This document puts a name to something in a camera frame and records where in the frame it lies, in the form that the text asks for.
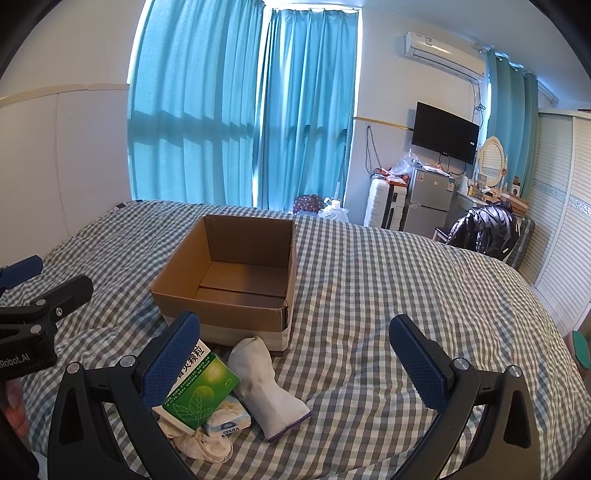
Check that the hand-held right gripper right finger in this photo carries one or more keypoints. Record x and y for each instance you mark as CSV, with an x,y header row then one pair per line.
x,y
418,364

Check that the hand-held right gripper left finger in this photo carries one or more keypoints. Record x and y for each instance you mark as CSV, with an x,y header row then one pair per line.
x,y
170,364

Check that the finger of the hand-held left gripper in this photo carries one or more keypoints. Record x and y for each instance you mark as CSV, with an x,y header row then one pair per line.
x,y
64,295
21,271

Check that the green medicine box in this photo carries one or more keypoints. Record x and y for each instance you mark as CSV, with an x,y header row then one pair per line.
x,y
203,397

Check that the brown cardboard box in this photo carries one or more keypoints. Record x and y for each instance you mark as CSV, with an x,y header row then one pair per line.
x,y
221,314

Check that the white tissue pack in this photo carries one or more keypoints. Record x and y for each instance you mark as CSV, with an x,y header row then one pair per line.
x,y
227,417

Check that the white sock with purple trim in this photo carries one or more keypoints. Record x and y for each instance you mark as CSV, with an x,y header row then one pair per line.
x,y
258,383

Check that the cream sock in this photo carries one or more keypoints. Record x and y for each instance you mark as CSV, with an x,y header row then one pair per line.
x,y
207,447

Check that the person's left hand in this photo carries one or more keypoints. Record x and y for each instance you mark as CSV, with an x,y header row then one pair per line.
x,y
13,408

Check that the grey checkered blanket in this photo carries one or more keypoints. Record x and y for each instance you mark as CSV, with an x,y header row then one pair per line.
x,y
369,277

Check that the black shiny jacket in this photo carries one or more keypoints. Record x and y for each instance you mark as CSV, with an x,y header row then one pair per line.
x,y
485,230

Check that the grey chair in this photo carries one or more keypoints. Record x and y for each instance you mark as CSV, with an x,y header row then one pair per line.
x,y
524,240

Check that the teal round object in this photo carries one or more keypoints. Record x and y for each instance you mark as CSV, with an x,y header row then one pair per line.
x,y
582,353

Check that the white suitcase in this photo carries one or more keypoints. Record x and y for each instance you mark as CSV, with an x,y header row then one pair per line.
x,y
381,203

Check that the silver small fridge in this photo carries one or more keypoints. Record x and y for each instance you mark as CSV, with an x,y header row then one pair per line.
x,y
429,198

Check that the dressing table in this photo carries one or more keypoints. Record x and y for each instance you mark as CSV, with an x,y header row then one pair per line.
x,y
466,201

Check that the white plastic bag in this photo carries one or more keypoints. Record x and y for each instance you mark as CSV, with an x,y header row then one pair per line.
x,y
333,211

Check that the floral dark bag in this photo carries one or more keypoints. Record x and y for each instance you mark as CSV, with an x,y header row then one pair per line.
x,y
308,204

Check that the clear plastic bag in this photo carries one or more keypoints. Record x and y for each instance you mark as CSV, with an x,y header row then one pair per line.
x,y
406,164

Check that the white slatted wardrobe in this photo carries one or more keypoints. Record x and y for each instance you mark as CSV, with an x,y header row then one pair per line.
x,y
558,207

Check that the oval white mirror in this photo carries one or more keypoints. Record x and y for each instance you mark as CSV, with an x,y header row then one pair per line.
x,y
491,159

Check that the wide teal curtain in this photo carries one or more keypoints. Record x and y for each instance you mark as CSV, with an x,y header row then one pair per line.
x,y
194,115

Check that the narrow teal curtain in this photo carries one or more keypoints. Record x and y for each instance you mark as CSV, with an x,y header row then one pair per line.
x,y
304,115

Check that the teal curtain beside wardrobe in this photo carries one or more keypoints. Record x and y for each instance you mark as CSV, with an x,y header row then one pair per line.
x,y
512,101

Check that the white air conditioner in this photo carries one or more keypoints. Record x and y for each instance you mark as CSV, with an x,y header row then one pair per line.
x,y
443,53

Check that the black wall television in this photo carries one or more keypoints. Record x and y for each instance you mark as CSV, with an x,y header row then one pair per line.
x,y
445,131

